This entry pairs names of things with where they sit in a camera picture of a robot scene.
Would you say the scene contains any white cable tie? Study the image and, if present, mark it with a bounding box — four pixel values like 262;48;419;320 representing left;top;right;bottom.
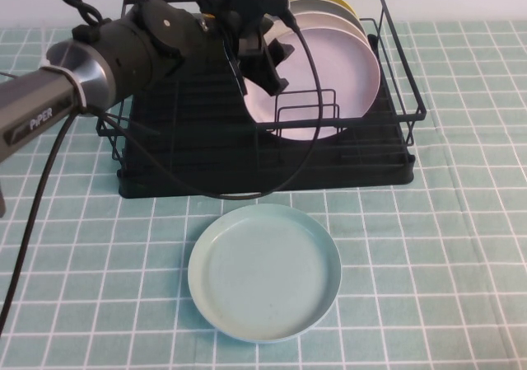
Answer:
43;54;88;114

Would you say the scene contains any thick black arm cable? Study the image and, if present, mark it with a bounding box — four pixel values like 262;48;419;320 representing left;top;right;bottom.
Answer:
0;108;82;334

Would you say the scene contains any pale pink plate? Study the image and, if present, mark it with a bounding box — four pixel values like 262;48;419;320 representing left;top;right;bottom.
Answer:
242;26;382;143

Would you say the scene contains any green checked tablecloth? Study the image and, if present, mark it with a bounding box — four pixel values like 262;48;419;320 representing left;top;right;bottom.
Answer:
0;18;527;370

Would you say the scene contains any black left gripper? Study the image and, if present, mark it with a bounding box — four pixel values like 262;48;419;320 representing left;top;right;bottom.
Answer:
198;0;296;97

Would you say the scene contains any black wire dish rack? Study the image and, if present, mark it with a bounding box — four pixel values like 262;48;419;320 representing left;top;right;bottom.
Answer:
95;0;428;165

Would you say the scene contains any black twisted cable loop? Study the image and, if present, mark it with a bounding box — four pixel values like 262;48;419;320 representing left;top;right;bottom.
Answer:
55;0;109;27

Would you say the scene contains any light teal plate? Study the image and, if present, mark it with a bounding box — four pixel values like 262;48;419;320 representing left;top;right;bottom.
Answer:
187;204;343;333

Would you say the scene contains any thin black camera cable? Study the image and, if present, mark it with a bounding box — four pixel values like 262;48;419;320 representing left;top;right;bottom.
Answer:
100;13;324;200

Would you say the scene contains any beige plate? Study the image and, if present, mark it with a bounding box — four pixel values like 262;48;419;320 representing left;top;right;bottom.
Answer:
287;12;372;50

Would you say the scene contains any grey plate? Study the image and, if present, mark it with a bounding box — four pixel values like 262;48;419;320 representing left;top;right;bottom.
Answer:
263;0;366;42

